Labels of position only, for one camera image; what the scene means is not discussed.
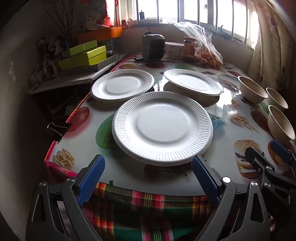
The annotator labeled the green box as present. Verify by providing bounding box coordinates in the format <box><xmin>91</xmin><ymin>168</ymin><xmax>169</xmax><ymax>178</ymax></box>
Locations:
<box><xmin>62</xmin><ymin>40</ymin><xmax>97</xmax><ymax>58</ymax></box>
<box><xmin>58</xmin><ymin>46</ymin><xmax>107</xmax><ymax>70</ymax></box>

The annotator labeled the upper green box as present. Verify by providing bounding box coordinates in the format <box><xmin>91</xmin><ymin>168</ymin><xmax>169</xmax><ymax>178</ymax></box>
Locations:
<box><xmin>62</xmin><ymin>40</ymin><xmax>97</xmax><ymax>58</ymax></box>

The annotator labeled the white paper plate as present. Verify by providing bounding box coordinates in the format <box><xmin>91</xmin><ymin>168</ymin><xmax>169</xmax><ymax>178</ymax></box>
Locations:
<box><xmin>91</xmin><ymin>69</ymin><xmax>154</xmax><ymax>102</ymax></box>
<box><xmin>164</xmin><ymin>69</ymin><xmax>222</xmax><ymax>96</ymax></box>
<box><xmin>112</xmin><ymin>91</ymin><xmax>213</xmax><ymax>166</ymax></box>

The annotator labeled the beige paper bowl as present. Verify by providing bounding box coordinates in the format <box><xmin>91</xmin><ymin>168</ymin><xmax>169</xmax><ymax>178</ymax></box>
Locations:
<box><xmin>266</xmin><ymin>87</ymin><xmax>288</xmax><ymax>112</ymax></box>
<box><xmin>237</xmin><ymin>76</ymin><xmax>268</xmax><ymax>104</ymax></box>
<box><xmin>267</xmin><ymin>105</ymin><xmax>295</xmax><ymax>145</ymax></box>

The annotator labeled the grey small heater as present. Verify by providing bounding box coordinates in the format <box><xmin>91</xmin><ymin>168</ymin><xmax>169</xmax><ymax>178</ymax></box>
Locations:
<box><xmin>142</xmin><ymin>30</ymin><xmax>165</xmax><ymax>62</ymax></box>

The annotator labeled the person right hand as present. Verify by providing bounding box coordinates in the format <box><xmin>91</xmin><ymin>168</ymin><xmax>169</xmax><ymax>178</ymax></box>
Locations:
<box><xmin>269</xmin><ymin>216</ymin><xmax>275</xmax><ymax>232</ymax></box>

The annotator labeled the plastic bag of oranges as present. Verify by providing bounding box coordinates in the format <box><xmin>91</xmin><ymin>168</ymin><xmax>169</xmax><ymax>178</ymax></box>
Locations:
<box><xmin>174</xmin><ymin>22</ymin><xmax>223</xmax><ymax>69</ymax></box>

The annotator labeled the patterned curtain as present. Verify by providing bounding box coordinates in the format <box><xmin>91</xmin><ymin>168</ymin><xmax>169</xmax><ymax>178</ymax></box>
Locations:
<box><xmin>247</xmin><ymin>1</ymin><xmax>294</xmax><ymax>93</ymax></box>

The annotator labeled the lower green box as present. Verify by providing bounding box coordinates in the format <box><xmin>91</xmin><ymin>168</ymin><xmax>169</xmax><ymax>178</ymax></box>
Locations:
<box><xmin>58</xmin><ymin>46</ymin><xmax>107</xmax><ymax>70</ymax></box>

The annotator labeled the orange box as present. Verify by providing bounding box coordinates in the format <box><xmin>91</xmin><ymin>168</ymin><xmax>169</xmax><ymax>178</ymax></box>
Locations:
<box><xmin>76</xmin><ymin>27</ymin><xmax>122</xmax><ymax>44</ymax></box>

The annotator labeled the red label glass jar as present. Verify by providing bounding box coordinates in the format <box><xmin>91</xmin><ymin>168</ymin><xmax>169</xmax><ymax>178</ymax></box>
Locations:
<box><xmin>183</xmin><ymin>37</ymin><xmax>197</xmax><ymax>62</ymax></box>

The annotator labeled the grey side shelf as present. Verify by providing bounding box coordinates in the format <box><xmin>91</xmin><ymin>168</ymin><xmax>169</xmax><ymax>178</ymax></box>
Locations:
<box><xmin>26</xmin><ymin>54</ymin><xmax>126</xmax><ymax>95</ymax></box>

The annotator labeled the striped flat box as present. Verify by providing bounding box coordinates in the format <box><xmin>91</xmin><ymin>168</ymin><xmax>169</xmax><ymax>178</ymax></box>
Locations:
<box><xmin>59</xmin><ymin>53</ymin><xmax>119</xmax><ymax>77</ymax></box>

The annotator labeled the white paper cup container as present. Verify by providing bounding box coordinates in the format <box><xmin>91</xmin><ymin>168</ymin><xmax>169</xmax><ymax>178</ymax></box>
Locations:
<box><xmin>165</xmin><ymin>42</ymin><xmax>184</xmax><ymax>60</ymax></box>

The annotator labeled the black binder clip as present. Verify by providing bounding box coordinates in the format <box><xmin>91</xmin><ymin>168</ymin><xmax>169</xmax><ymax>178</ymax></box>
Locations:
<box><xmin>47</xmin><ymin>122</ymin><xmax>71</xmax><ymax>142</ymax></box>

